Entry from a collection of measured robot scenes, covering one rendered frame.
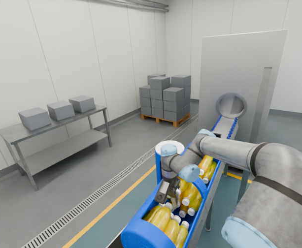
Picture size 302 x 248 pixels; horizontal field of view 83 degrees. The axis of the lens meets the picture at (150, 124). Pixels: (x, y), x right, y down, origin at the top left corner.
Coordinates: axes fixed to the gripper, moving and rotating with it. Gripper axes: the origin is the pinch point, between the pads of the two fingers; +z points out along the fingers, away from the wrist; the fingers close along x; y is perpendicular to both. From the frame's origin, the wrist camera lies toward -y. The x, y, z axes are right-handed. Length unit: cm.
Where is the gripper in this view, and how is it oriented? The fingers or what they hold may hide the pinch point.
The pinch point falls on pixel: (168, 205)
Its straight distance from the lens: 99.0
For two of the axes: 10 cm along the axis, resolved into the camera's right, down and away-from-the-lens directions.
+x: -8.5, -1.7, 5.1
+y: 5.3, -4.0, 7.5
